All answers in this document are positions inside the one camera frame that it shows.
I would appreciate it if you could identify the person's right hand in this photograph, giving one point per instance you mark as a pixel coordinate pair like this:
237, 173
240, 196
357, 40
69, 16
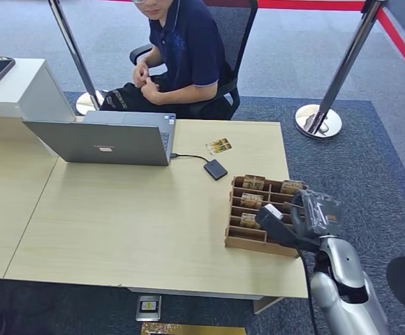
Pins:
140, 73

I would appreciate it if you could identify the person's left hand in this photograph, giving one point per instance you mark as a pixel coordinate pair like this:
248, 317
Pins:
150, 91

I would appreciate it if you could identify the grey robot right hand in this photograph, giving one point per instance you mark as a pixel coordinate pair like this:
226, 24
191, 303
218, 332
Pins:
319, 215

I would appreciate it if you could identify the wooden card holder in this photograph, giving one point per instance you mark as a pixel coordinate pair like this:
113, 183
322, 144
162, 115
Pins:
244, 238

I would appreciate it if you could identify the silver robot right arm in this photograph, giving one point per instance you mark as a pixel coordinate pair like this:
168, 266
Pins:
342, 263

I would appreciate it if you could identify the person's left forearm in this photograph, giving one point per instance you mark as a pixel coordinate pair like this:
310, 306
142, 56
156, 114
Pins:
188, 94

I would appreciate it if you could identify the person's right forearm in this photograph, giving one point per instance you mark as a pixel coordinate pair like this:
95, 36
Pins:
153, 56

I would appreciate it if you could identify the gold hotel card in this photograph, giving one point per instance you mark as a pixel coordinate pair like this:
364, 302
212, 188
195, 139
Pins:
251, 200
248, 221
253, 182
291, 187

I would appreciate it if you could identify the person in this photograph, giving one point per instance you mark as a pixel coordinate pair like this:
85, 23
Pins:
188, 41

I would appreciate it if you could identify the gold printed card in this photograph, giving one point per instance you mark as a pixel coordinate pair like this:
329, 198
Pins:
218, 146

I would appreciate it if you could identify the dark blue rug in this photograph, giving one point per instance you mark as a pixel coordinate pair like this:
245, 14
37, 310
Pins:
345, 152

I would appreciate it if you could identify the grey laptop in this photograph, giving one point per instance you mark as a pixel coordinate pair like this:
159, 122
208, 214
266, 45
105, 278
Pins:
101, 138

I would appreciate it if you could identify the wooden desk leg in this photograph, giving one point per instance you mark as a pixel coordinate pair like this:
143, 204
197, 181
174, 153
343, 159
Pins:
265, 304

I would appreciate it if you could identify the black external drive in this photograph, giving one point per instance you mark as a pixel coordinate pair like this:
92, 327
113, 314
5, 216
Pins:
215, 169

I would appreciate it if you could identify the black mesh office chair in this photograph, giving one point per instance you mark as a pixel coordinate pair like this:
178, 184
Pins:
233, 27

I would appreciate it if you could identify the white cabinet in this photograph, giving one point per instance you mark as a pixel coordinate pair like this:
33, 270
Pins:
31, 92

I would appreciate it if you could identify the red barrier belt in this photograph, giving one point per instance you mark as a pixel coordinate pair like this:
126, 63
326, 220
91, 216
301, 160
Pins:
310, 3
403, 46

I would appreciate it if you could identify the gold floor plate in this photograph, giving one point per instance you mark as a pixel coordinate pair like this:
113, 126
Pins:
188, 329

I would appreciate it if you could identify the metal floor socket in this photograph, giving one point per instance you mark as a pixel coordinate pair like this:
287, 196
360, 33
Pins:
148, 308

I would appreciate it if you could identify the chrome stanchion post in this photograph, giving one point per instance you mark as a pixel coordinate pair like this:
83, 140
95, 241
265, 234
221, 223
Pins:
73, 51
345, 64

